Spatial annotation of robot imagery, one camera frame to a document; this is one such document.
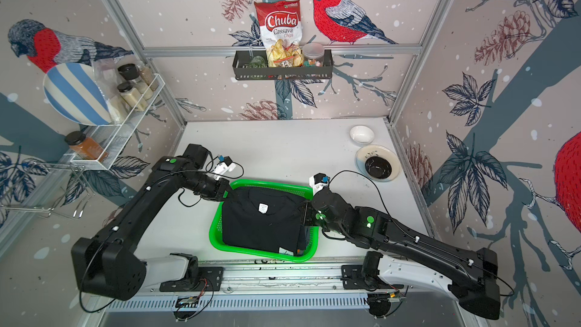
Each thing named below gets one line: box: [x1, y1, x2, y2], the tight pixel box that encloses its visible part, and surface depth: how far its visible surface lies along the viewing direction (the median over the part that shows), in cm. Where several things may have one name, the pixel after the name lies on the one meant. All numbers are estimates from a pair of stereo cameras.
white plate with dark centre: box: [355, 144, 401, 182], surface depth 104 cm
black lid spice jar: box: [118, 62, 154, 101], surface depth 81 cm
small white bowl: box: [349, 124, 376, 145], surface depth 112 cm
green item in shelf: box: [248, 56, 268, 69], surface depth 94 cm
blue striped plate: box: [43, 62, 113, 127], surface depth 68 cm
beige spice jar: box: [117, 80, 149, 113], surface depth 79 cm
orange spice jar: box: [64, 130, 109, 163], surface depth 63 cm
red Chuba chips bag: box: [254, 0, 305, 68], surface depth 83 cm
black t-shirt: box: [222, 186, 310, 257], surface depth 74 cm
